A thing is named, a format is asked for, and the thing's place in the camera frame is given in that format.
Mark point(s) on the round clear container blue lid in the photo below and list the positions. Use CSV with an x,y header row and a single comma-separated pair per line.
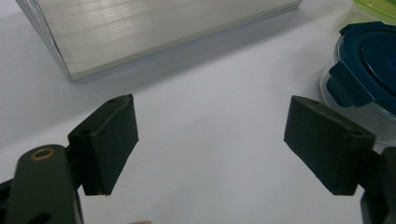
x,y
370,65

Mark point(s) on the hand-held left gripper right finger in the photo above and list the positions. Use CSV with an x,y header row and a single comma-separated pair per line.
x,y
323,146

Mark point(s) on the clear container green lid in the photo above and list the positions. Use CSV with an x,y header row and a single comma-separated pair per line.
x,y
381,7

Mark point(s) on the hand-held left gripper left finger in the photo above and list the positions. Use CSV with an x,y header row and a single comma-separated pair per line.
x,y
107,146

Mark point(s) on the clear plastic box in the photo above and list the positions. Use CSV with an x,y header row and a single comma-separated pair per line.
x,y
149,31

